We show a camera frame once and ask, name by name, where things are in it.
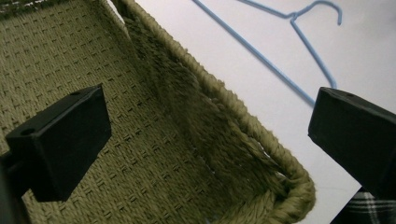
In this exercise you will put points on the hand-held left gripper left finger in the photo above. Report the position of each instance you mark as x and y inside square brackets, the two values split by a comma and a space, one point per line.
[62, 146]

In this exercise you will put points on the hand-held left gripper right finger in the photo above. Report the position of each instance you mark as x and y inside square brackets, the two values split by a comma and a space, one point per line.
[358, 137]

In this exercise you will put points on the olive woven basket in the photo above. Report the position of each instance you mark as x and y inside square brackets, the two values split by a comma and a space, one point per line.
[130, 130]

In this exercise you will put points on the dark plaid cloth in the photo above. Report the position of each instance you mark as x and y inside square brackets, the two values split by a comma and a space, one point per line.
[367, 208]

